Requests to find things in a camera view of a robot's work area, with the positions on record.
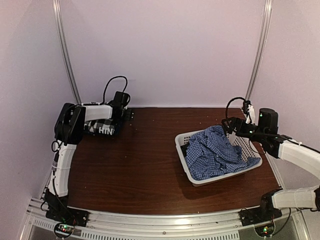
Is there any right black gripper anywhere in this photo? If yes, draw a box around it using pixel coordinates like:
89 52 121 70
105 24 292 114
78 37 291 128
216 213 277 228
221 117 267 144

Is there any blue checked long sleeve shirt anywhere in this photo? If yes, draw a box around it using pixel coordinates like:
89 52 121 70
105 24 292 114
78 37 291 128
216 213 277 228
185 125 260 181

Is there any white plastic laundry basket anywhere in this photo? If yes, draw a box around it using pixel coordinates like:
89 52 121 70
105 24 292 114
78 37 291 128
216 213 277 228
175 129 263 187

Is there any black white plaid shirt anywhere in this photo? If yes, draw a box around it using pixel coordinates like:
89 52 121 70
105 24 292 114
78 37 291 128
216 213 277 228
84 119 116 131

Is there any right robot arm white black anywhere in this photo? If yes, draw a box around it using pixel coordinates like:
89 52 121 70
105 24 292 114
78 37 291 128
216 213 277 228
221 108 320 221

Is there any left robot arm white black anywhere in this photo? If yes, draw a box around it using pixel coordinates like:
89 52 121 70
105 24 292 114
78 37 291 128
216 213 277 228
44 91 132 222

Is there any black garment in basket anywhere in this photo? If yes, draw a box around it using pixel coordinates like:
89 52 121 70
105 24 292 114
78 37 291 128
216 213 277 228
180 142 190 158

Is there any right circuit board with leds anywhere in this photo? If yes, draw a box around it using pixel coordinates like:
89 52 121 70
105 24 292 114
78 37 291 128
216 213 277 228
254 223 275 238

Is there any circuit board with leds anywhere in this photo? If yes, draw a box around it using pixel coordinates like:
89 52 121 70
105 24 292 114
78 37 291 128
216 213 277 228
53 222 75 238
254 223 275 238

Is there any left circuit board with leds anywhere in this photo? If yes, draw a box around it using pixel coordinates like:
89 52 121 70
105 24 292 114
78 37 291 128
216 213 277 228
53 222 75 238

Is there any right black camera cable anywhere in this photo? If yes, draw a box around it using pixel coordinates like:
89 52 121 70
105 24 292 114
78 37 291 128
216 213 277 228
225 96 262 157

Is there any black camera cable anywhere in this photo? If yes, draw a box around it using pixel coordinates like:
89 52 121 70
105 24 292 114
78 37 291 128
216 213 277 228
225 96 262 157
101 75 131 108

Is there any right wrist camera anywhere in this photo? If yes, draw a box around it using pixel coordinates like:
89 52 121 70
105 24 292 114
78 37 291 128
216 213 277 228
241 99 251 116

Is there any left black camera cable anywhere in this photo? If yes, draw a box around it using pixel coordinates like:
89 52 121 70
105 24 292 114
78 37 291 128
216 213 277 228
101 75 131 108

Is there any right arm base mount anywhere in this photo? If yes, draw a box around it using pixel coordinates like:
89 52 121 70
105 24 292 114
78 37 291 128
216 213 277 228
238 206 282 227

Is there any front aluminium rail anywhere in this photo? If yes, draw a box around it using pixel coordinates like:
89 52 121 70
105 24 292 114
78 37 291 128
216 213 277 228
18 198 312 240

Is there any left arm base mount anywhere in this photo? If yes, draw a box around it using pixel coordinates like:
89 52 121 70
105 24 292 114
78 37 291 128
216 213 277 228
45 206 89 227

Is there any right aluminium frame post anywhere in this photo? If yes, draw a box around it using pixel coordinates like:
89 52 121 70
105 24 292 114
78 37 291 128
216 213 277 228
245 0 273 100

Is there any aluminium frame post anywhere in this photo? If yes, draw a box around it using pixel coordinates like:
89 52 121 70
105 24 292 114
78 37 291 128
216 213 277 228
245 0 273 100
52 0 82 104

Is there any left aluminium frame post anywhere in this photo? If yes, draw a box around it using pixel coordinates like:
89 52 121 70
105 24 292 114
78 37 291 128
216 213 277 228
52 0 82 104

